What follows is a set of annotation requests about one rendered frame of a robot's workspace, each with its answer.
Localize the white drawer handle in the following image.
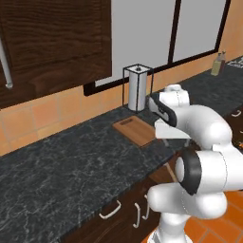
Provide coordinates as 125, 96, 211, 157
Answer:
230, 109, 243, 119
98, 199, 122, 220

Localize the yellow oil bottle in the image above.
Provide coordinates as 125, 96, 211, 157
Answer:
210, 52, 223, 77

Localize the black framed window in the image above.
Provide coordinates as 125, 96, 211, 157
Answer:
83, 0, 233, 97

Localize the wooden cutting board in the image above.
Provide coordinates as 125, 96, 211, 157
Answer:
112, 115, 158, 149

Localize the dark wood base cupboard door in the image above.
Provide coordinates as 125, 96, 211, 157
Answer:
126, 181, 163, 243

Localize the open wooden drawer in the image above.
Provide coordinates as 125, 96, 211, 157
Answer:
147, 154, 180, 186

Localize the white cupboard handle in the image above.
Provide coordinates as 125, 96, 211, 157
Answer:
132, 202, 142, 229
141, 194, 151, 221

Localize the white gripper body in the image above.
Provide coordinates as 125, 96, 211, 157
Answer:
154, 121, 192, 140

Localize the black wire towel holder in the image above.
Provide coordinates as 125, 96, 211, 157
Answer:
121, 63, 155, 114

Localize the dark brown bottle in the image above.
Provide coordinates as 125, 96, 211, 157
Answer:
219, 50, 228, 75

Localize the white paper towel roll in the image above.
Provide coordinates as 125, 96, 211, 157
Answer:
127, 67, 149, 112

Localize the silver cupboard door handle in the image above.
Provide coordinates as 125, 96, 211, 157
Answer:
0, 37, 14, 90

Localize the dark wood drawer front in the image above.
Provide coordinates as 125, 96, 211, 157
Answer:
60, 187, 136, 243
222, 104, 243, 144

